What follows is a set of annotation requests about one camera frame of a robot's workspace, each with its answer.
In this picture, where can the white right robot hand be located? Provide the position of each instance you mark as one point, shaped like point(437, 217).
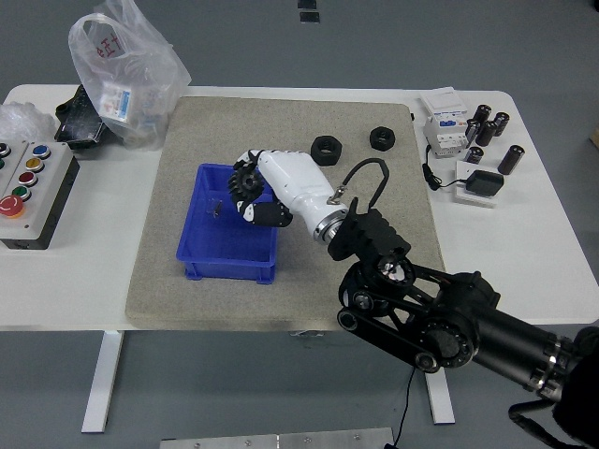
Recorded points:
point(292, 180)

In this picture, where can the large black gear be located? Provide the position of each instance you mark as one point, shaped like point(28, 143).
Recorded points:
point(243, 183)

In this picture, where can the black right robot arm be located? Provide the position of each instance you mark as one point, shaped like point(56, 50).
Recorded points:
point(374, 234)

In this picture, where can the large black hex nut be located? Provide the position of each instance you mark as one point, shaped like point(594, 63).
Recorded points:
point(326, 150)

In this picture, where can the blue plastic box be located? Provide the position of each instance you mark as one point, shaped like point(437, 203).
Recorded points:
point(224, 245)

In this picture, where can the small black hex nut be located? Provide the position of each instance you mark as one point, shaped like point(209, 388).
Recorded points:
point(383, 139)

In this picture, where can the grey five-button control box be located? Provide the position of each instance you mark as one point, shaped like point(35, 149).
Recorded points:
point(51, 187)

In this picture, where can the small clear bag with screws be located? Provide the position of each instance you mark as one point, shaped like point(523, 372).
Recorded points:
point(215, 209)

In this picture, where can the grey-brown mat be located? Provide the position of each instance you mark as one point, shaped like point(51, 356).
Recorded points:
point(234, 121)

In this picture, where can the white circuit breaker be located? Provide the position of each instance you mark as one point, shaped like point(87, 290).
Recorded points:
point(444, 126)

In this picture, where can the black floor socket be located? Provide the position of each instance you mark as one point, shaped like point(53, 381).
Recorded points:
point(306, 4)
point(310, 18)

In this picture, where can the black cylindrical capacitor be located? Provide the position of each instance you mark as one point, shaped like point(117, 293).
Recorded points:
point(483, 114)
point(471, 132)
point(475, 155)
point(501, 124)
point(511, 160)
point(486, 134)

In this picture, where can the white and blue carton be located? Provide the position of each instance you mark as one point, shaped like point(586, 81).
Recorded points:
point(117, 102)

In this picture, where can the clear plastic shopping bag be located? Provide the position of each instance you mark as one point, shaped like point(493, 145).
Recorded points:
point(140, 61)

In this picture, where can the black power adapter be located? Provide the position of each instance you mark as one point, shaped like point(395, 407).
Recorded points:
point(486, 181)

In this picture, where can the black flat device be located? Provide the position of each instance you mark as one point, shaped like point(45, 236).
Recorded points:
point(77, 126)

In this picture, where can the silver metal plate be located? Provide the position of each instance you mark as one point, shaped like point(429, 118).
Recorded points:
point(276, 440)

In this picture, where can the white table leg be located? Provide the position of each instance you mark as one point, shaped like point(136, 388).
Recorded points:
point(440, 402)
point(103, 379)

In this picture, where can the clear bubble wrap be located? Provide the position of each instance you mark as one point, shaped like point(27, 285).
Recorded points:
point(21, 119)

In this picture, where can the brown cardboard piece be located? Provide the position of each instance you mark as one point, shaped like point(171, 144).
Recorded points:
point(594, 136)

